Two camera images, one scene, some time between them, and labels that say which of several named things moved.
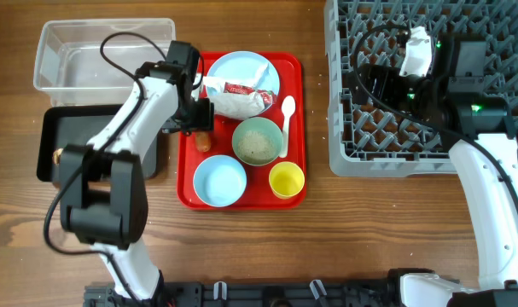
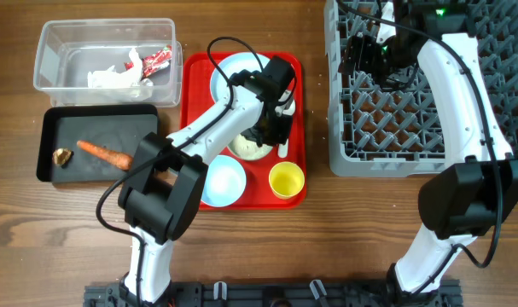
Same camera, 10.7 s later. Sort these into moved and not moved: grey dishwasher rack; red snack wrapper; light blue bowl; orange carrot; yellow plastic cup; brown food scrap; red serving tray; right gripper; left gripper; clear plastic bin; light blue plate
Moved: left gripper; red snack wrapper; orange carrot; right gripper
Not moved: yellow plastic cup; clear plastic bin; light blue plate; red serving tray; brown food scrap; grey dishwasher rack; light blue bowl
